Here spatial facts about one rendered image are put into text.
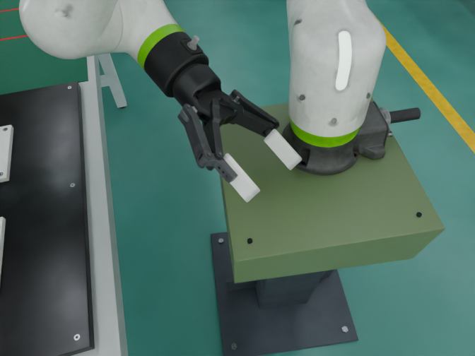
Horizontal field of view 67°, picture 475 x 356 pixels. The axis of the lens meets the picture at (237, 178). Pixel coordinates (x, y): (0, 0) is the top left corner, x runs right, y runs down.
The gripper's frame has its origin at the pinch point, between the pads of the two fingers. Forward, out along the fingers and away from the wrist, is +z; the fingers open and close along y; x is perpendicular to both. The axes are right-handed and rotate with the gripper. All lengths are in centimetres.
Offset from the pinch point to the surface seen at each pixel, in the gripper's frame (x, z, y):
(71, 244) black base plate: 32.7, -14.9, -16.9
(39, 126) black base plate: 37, -45, -5
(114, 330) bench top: 30.8, 2.3, -20.5
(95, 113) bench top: 33, -41, 7
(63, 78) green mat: 38, -57, 9
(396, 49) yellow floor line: 16, -20, 202
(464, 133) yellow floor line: 14, 38, 164
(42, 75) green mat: 40, -62, 7
